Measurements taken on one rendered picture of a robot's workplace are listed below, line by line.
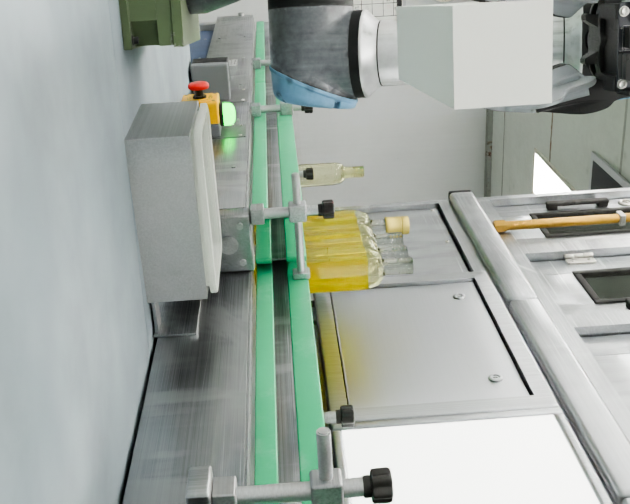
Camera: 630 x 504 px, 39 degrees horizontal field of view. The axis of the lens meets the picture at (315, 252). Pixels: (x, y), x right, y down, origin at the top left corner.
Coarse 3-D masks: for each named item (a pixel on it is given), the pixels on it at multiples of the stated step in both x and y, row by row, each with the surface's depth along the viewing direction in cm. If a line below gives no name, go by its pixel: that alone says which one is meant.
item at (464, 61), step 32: (544, 0) 53; (416, 32) 66; (448, 32) 54; (480, 32) 53; (512, 32) 53; (544, 32) 53; (416, 64) 67; (448, 64) 55; (480, 64) 54; (512, 64) 54; (544, 64) 54; (448, 96) 56; (480, 96) 54; (512, 96) 54; (544, 96) 54
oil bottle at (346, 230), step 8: (344, 224) 160; (352, 224) 159; (360, 224) 159; (304, 232) 157; (312, 232) 157; (320, 232) 157; (328, 232) 156; (336, 232) 156; (344, 232) 156; (352, 232) 156; (360, 232) 156; (368, 232) 156
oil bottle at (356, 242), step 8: (312, 240) 154; (320, 240) 154; (328, 240) 154; (336, 240) 154; (344, 240) 153; (352, 240) 153; (360, 240) 153; (368, 240) 153; (312, 248) 151; (320, 248) 151; (328, 248) 151; (336, 248) 150; (344, 248) 150; (376, 248) 152
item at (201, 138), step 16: (208, 112) 122; (192, 128) 112; (208, 128) 123; (192, 144) 108; (208, 144) 124; (192, 160) 109; (208, 160) 125; (208, 176) 126; (208, 192) 127; (208, 208) 111; (208, 224) 111; (208, 240) 112; (208, 256) 113; (208, 272) 114
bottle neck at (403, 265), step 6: (384, 258) 148; (390, 258) 148; (396, 258) 148; (402, 258) 148; (408, 258) 148; (390, 264) 147; (396, 264) 147; (402, 264) 147; (408, 264) 147; (390, 270) 147; (396, 270) 147; (402, 270) 147; (408, 270) 147
